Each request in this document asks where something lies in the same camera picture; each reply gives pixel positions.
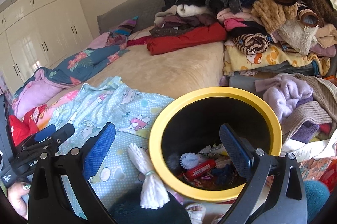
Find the red cylindrical candy can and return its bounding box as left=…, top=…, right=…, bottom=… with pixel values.
left=185, top=159, right=216, bottom=180

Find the yellow rimmed black trash bin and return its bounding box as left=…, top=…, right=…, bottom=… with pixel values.
left=149, top=87, right=282, bottom=203

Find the left hand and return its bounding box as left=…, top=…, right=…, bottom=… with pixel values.
left=7, top=182, right=31, bottom=220

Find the red plastic bag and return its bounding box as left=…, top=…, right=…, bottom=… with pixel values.
left=9, top=104, right=47, bottom=147

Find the pink orange cartoon blanket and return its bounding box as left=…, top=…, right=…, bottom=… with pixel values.
left=21, top=90, right=79, bottom=130

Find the blue floral quilt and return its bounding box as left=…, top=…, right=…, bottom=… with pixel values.
left=11, top=42, right=127, bottom=119

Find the light blue cartoon blanket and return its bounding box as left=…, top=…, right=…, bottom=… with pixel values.
left=49, top=76, right=173, bottom=209

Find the white foam net piece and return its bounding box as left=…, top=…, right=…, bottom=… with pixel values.
left=179, top=153, right=199, bottom=170

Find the lilac knitted sweater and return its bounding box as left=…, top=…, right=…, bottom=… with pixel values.
left=255, top=73, right=313, bottom=122

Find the white wardrobe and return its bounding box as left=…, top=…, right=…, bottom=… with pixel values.
left=1, top=0, right=92, bottom=93

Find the striped purple garment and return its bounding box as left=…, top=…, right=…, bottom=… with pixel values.
left=106, top=16, right=138, bottom=46

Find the beige bed sheet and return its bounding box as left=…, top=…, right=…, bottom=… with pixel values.
left=47, top=40, right=225, bottom=106

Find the pile of mixed clothes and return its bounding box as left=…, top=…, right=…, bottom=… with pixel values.
left=149, top=0, right=336, bottom=76

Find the red folded garment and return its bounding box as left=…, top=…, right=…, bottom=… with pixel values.
left=147, top=23, right=227, bottom=55

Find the grey padded headboard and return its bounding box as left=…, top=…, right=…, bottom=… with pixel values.
left=96, top=0, right=164, bottom=34

